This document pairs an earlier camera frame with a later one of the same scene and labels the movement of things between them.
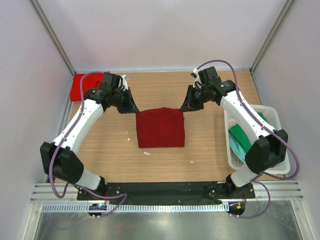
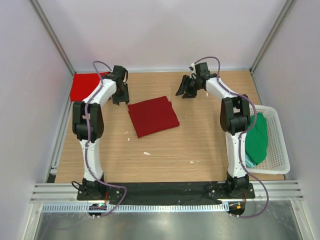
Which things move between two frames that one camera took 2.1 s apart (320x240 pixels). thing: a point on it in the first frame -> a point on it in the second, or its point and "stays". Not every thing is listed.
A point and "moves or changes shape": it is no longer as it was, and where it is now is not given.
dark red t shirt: [160, 127] moves or changes shape
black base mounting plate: [166, 193] stays
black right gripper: [193, 97] -> [191, 85]
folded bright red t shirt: [90, 81] stays
